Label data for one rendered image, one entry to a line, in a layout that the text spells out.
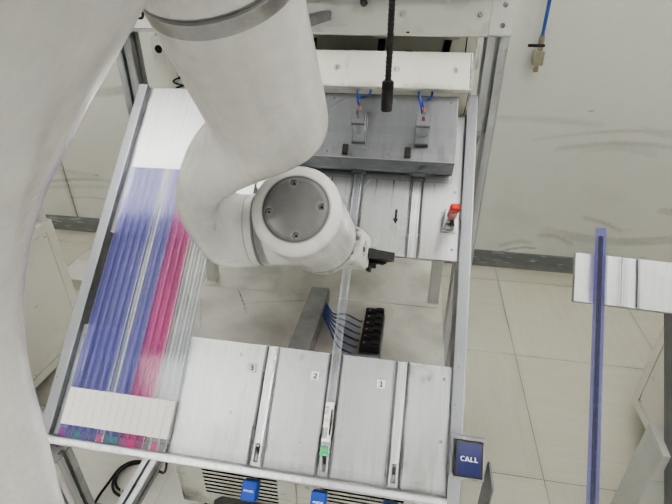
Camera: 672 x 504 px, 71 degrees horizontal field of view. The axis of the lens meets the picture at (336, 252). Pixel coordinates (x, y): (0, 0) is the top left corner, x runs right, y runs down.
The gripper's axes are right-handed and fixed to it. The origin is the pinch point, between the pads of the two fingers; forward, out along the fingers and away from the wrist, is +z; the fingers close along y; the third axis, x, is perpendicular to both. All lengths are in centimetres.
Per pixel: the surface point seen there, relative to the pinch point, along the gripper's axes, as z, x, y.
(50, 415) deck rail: 5, 31, 48
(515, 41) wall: 132, -122, -50
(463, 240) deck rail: 10.9, -6.5, -19.5
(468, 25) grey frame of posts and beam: 5.3, -43.2, -17.2
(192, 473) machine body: 62, 56, 44
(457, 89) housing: 8.1, -32.8, -16.4
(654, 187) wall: 172, -71, -127
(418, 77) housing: 8.4, -35.0, -9.5
